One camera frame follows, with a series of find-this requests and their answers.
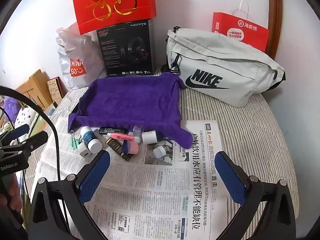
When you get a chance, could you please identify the black headphone box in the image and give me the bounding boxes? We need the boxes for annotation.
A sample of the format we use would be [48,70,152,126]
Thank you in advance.
[96,19,154,77]

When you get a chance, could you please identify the white plastic shopping bag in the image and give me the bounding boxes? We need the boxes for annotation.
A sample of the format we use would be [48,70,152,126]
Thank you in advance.
[55,21,108,90]

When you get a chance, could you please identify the newspaper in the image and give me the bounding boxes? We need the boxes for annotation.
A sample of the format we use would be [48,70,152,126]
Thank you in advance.
[41,116,238,240]

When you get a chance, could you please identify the green binder clip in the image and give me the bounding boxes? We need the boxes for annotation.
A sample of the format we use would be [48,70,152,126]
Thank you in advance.
[69,130,84,150]

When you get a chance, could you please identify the black gold tube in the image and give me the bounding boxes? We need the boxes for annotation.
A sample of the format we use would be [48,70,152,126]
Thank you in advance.
[105,139,132,161]

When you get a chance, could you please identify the white round cap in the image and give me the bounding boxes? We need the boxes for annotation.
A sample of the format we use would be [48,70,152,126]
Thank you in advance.
[152,146,167,159]

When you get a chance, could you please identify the brown wooden frame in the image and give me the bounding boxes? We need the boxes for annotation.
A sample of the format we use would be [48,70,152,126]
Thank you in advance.
[266,0,283,60]

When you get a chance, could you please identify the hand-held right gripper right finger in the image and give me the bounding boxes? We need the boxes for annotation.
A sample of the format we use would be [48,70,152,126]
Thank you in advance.
[214,151,304,240]

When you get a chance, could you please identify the purple fuzzy cloth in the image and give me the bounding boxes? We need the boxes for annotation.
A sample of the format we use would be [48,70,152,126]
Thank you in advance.
[0,96,21,128]

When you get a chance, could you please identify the patterned book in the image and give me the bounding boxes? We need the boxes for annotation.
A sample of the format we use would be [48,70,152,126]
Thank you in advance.
[46,78,66,105]

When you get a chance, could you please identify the red paper bag white handles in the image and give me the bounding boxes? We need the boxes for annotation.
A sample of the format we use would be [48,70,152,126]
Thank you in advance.
[211,0,270,53]

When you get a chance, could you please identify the white spotted plush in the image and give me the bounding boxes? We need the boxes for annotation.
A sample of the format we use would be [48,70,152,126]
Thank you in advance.
[14,105,40,135]

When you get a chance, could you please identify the wooden box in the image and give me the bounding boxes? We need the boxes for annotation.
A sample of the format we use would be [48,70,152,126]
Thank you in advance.
[15,69,54,112]

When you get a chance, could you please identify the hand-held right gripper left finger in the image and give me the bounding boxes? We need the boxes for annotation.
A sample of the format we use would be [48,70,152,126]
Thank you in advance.
[26,151,112,240]

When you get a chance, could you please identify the white hollow cylinder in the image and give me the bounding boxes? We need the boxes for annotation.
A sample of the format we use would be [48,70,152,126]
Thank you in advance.
[142,130,157,145]

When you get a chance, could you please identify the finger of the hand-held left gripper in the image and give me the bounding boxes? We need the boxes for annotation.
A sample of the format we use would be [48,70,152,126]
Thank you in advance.
[0,124,30,142]
[14,131,49,153]

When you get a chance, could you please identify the person's left hand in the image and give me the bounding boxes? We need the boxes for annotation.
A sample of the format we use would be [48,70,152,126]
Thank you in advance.
[4,176,23,214]

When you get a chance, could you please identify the white charger plug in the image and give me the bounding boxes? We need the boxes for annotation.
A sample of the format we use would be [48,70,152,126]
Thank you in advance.
[78,142,93,158]

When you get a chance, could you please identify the purple towel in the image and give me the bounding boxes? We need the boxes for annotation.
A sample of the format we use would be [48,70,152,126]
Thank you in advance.
[67,72,193,149]

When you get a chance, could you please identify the blue bottle white caps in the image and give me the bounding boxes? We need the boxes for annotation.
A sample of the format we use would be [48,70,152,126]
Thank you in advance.
[80,126,102,153]

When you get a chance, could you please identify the pink highlighter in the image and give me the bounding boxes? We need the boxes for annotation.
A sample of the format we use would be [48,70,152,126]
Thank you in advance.
[107,133,141,143]

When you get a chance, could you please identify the clear plastic cap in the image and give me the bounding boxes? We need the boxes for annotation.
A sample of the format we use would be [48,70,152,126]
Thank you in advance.
[132,125,145,137]

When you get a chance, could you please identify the grey waist bag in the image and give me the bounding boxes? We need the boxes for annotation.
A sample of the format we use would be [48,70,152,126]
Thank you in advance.
[161,26,286,108]

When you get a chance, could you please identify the blue oval cap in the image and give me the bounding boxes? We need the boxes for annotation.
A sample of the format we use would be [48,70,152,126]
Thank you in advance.
[122,141,139,155]

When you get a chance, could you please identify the red gold-print gift bag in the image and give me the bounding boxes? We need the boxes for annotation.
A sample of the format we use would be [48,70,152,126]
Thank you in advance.
[71,0,157,35]

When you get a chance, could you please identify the thick black cable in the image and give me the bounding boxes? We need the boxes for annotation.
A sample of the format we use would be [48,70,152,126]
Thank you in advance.
[0,85,60,180]

